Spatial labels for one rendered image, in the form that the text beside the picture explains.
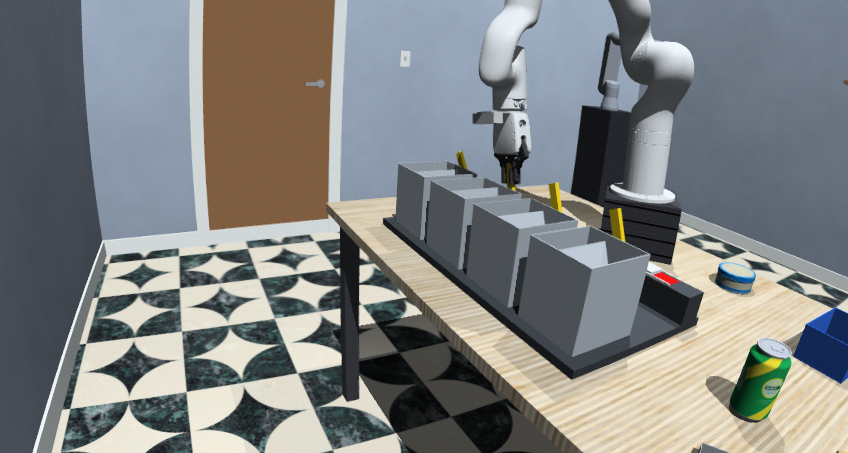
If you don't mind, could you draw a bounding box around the green and yellow drink can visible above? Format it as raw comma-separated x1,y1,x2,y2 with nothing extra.
730,338,792,421

